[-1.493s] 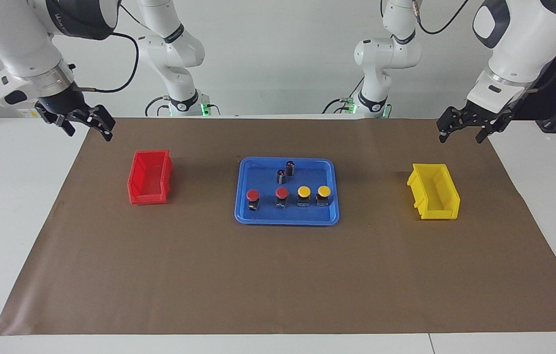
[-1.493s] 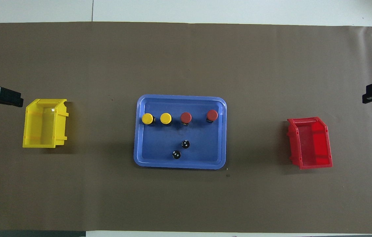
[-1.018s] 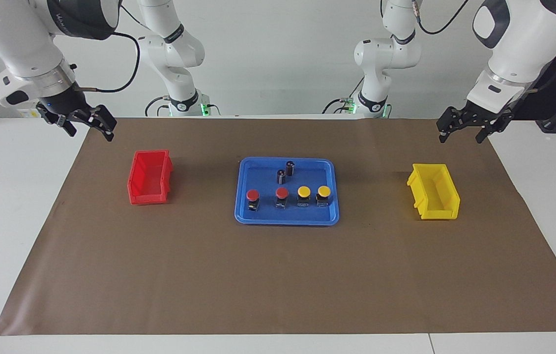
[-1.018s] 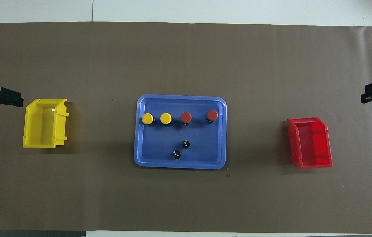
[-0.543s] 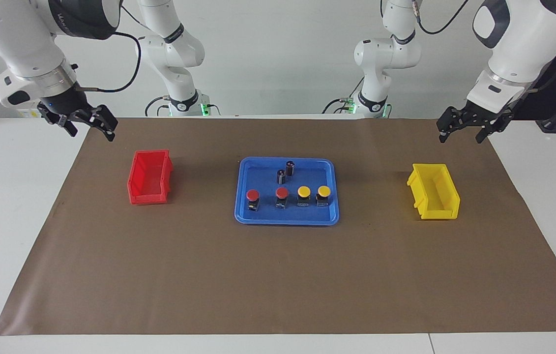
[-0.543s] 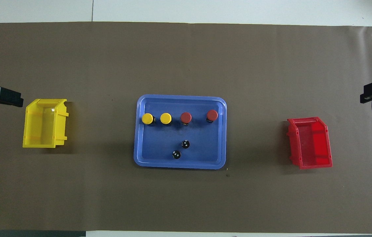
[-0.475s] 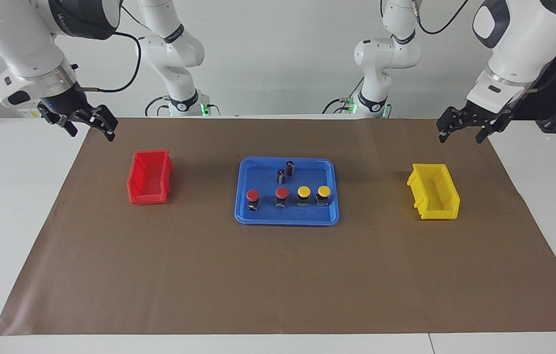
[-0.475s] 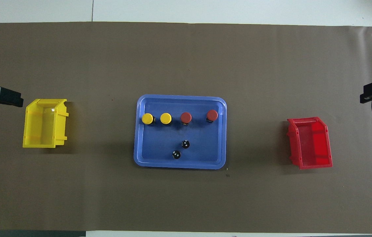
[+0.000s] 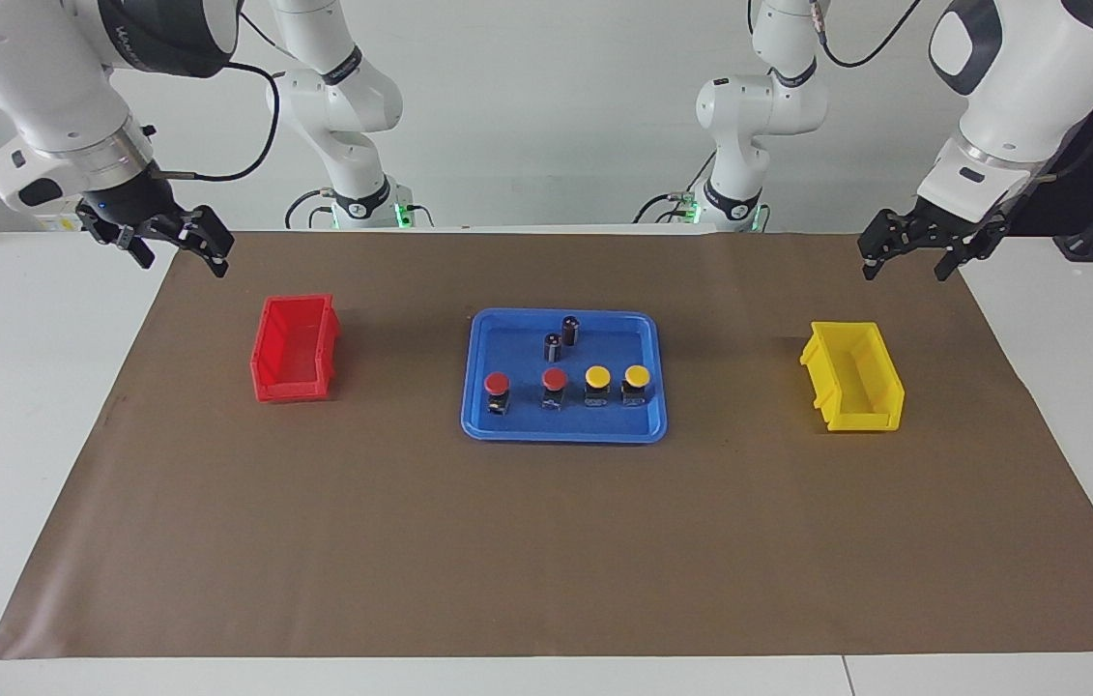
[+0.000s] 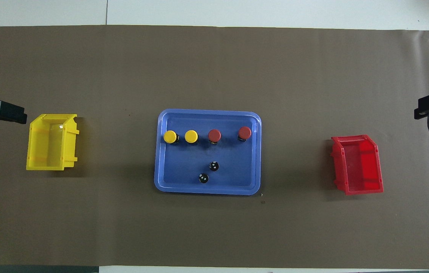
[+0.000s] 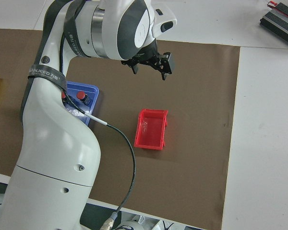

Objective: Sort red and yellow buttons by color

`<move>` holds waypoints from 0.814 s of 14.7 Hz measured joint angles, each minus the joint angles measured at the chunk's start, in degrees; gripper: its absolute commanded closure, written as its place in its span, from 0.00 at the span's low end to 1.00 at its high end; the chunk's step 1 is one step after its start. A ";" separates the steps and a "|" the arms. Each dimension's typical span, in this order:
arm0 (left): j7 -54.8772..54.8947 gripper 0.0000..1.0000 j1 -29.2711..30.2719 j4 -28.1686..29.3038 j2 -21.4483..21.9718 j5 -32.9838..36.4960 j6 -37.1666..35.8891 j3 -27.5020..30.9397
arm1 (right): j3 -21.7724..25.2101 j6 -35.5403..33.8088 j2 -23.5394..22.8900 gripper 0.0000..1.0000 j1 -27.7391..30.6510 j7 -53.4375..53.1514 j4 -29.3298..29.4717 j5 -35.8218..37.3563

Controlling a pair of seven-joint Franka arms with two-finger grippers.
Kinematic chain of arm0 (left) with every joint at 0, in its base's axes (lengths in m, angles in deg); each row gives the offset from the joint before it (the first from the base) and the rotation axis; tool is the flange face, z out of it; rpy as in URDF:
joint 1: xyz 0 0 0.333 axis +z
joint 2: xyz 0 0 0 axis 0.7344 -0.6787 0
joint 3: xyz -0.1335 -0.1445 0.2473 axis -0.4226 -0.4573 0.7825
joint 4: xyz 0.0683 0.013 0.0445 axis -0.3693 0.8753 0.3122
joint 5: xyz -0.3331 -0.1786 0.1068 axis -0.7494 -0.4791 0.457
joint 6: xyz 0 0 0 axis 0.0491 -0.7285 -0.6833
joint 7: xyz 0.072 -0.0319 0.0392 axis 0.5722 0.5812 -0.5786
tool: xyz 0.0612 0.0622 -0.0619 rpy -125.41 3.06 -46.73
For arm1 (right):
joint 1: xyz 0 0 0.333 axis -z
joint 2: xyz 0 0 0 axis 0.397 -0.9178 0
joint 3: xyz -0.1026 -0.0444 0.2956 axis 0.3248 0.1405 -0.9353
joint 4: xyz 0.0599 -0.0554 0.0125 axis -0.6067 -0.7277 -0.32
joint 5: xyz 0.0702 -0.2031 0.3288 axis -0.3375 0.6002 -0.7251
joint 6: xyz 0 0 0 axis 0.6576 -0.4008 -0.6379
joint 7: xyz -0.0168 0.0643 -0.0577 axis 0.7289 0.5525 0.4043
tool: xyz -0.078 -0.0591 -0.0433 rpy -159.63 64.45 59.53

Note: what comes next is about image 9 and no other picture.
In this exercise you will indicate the yellow push button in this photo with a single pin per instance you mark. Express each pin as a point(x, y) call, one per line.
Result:
point(637, 376)
point(597, 377)

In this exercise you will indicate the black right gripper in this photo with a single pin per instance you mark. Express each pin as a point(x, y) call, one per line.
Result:
point(145, 208)

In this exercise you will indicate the red push button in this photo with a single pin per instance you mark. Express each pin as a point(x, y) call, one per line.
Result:
point(498, 385)
point(555, 380)

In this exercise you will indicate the yellow plastic bin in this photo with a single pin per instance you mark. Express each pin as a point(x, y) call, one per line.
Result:
point(855, 382)

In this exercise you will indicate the blue plastic tray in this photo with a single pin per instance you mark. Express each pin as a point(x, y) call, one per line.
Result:
point(517, 420)

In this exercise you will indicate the black cylindrical capacitor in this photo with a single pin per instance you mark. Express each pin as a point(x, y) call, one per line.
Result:
point(554, 348)
point(570, 331)

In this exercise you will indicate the white wall socket box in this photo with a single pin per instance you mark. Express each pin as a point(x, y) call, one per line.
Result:
point(58, 221)

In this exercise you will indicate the brown paper table mat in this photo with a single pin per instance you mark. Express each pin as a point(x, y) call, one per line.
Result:
point(546, 541)

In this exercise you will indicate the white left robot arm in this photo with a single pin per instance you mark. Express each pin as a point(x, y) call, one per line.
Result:
point(1020, 87)

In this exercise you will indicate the red plastic bin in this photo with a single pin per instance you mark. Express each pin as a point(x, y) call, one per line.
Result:
point(295, 362)

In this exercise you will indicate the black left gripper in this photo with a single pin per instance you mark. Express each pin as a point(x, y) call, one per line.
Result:
point(942, 230)

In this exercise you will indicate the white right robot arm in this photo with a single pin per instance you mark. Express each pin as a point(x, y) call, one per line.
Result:
point(43, 77)

